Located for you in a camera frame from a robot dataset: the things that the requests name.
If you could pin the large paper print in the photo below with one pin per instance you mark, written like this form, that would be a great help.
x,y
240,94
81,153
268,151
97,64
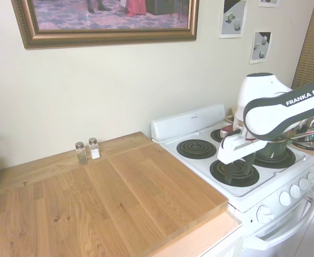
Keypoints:
x,y
233,18

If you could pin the wooden window blind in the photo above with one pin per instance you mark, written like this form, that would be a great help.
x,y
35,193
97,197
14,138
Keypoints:
x,y
313,48

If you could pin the wooden box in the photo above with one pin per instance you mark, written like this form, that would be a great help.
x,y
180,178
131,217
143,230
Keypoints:
x,y
229,116

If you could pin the black coil burner large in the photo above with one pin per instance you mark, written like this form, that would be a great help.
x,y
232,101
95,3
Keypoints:
x,y
287,160

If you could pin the white stove knob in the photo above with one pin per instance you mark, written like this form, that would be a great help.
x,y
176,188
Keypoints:
x,y
312,177
263,214
295,190
285,198
303,184

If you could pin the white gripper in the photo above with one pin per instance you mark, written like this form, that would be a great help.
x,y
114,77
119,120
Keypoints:
x,y
237,150

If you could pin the glass salt shaker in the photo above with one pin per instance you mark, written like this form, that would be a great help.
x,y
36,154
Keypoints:
x,y
94,151

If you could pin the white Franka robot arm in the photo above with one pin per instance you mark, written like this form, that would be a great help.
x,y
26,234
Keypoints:
x,y
277,107

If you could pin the glass pepper shaker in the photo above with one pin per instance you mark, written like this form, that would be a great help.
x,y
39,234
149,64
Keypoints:
x,y
81,155

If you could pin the medium paper print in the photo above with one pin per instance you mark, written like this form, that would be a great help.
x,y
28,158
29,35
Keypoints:
x,y
260,48

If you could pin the black coil burner small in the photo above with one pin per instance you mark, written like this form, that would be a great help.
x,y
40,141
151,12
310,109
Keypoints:
x,y
196,148
216,135
239,179

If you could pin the small paper print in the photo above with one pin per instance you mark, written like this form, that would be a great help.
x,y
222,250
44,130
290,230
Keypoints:
x,y
268,2

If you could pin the large wooden butcher board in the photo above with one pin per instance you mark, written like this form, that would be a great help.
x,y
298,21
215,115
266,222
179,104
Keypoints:
x,y
92,200

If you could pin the white electric stove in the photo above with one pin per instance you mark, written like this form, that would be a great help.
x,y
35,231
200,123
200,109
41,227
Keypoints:
x,y
253,198

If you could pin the gold framed painting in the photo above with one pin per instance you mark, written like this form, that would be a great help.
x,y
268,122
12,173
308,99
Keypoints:
x,y
106,16

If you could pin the chrome kettle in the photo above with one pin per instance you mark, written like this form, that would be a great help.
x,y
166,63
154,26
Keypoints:
x,y
312,134

